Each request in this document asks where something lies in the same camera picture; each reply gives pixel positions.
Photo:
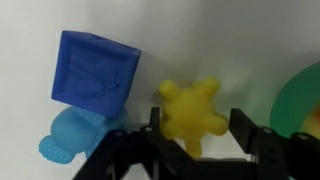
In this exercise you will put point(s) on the dark blue toy cube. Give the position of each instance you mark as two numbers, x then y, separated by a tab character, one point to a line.
94	73

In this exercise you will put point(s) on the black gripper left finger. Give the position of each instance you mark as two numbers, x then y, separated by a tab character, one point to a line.
153	129

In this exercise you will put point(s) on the yellow orange star toy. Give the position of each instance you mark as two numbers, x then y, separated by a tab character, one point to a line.
189	114

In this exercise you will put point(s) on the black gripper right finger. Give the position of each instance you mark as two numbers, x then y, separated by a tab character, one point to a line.
245	132

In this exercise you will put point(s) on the green bowl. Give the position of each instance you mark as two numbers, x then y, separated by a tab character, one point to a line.
295	99

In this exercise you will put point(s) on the yellow orange toy in bowl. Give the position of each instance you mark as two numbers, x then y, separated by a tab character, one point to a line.
311	122

